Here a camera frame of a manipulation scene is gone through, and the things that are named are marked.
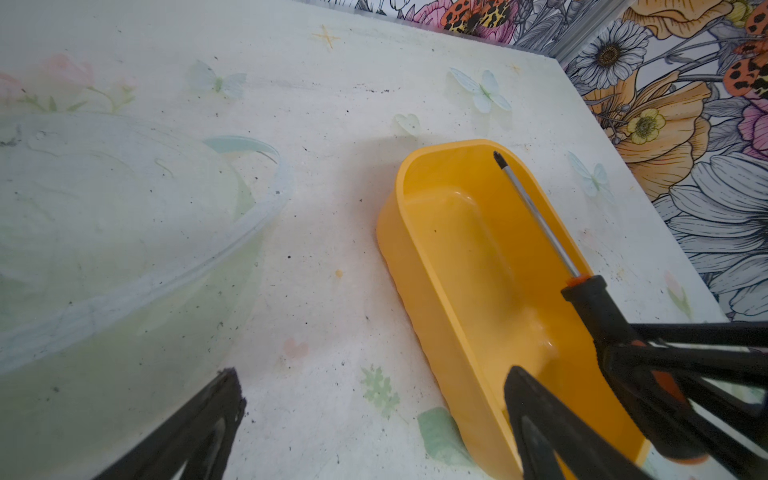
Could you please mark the yellow plastic bin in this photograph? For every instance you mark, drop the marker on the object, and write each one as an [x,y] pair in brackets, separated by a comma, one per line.
[482,287]

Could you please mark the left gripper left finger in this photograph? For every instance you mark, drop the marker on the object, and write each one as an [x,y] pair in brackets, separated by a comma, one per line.
[195,442]

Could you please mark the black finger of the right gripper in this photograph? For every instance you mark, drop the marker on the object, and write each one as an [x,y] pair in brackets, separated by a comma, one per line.
[696,391]

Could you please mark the black orange screwdriver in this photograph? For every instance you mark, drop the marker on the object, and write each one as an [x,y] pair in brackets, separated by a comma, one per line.
[607,326]

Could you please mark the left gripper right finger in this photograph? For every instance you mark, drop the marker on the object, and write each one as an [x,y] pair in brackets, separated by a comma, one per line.
[550,437]

